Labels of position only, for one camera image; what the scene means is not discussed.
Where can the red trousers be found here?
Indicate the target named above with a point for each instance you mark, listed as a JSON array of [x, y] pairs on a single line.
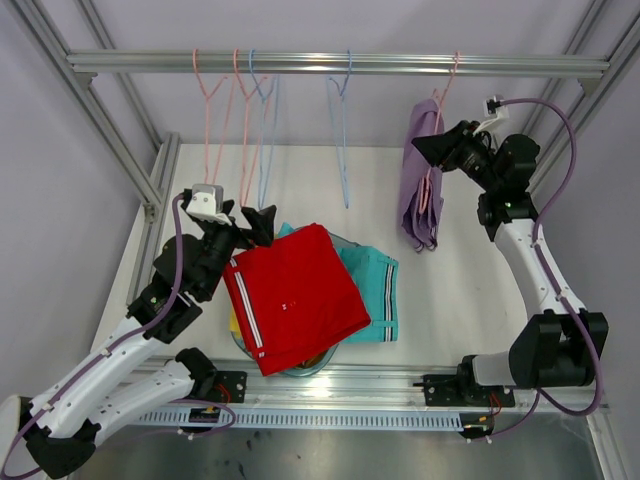
[[294, 299]]

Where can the aluminium frame left posts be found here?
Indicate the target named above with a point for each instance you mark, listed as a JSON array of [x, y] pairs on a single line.
[[153, 189]]

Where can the yellow trousers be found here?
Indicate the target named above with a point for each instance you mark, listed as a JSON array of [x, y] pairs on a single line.
[[247, 293]]

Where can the teal trousers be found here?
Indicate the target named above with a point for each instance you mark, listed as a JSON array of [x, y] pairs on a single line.
[[375, 275]]

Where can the blue plastic basin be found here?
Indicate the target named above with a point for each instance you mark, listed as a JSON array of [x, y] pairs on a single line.
[[310, 370]]

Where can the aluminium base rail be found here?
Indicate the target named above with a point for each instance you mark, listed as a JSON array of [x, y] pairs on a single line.
[[344, 387]]

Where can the blue hanger with teal trousers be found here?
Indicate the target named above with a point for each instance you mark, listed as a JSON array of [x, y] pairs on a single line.
[[268, 90]]

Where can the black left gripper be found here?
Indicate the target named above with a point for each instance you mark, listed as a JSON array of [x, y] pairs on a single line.
[[260, 223]]

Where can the purple trousers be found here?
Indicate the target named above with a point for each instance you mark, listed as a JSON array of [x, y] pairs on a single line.
[[420, 193]]

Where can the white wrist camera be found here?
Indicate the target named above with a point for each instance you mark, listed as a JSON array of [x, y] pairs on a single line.
[[496, 113], [206, 204]]

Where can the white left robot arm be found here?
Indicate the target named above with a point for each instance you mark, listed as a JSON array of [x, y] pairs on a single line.
[[64, 426]]

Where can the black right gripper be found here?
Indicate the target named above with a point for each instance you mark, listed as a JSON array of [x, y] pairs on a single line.
[[445, 149]]

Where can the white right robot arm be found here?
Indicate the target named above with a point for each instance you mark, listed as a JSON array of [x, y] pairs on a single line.
[[562, 341]]

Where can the blue hanger with red trousers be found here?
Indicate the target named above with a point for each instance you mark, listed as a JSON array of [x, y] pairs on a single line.
[[336, 100]]

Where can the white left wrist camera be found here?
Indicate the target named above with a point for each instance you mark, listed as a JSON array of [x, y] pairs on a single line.
[[206, 204]]

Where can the white slotted cable duct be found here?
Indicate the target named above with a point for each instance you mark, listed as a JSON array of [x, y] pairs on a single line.
[[254, 418]]

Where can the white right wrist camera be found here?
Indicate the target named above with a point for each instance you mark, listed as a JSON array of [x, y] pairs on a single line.
[[496, 113]]

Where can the brown trousers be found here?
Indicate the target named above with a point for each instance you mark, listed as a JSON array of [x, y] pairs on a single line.
[[316, 361]]

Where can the aluminium hanging rail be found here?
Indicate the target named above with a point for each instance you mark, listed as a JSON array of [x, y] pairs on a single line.
[[341, 63]]

